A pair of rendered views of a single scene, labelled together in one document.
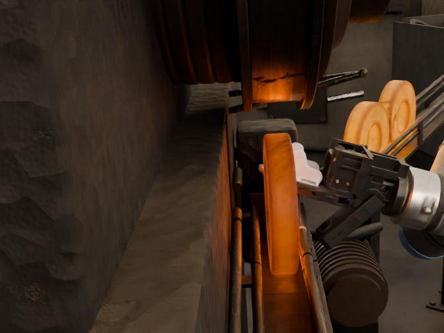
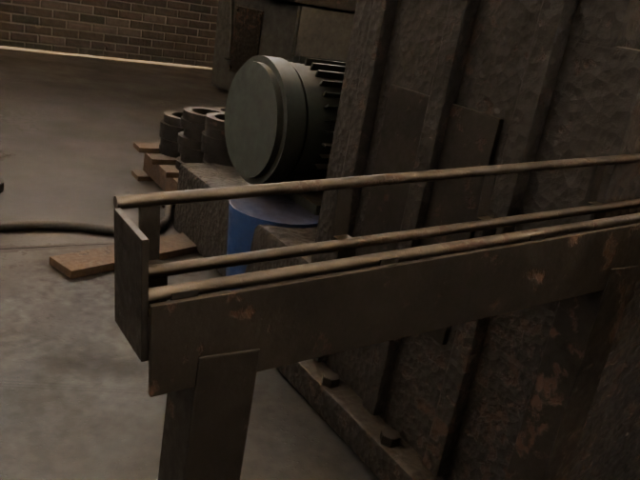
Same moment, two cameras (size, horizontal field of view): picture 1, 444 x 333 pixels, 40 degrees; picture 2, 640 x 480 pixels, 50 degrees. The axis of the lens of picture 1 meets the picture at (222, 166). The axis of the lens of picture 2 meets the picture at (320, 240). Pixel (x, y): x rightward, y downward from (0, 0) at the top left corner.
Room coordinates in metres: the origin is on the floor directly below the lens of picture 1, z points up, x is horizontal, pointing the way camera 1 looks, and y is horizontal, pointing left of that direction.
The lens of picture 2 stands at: (-0.65, -0.51, 0.87)
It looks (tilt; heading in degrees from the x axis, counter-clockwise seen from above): 19 degrees down; 52
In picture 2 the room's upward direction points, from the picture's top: 10 degrees clockwise
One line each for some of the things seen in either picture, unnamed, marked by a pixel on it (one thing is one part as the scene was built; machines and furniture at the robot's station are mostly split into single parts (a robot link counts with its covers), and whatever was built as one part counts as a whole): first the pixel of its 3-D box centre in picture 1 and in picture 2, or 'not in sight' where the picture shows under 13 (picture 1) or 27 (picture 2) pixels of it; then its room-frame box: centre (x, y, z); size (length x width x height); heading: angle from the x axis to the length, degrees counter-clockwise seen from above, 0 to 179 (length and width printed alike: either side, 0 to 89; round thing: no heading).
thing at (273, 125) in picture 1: (266, 191); not in sight; (0.97, -0.07, 0.68); 0.11 x 0.08 x 0.24; 87
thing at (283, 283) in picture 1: (279, 261); not in sight; (0.76, -0.07, 0.66); 0.19 x 0.07 x 0.01; 177
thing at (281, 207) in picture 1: (279, 203); not in sight; (0.74, -0.07, 0.75); 0.18 x 0.03 x 0.18; 178
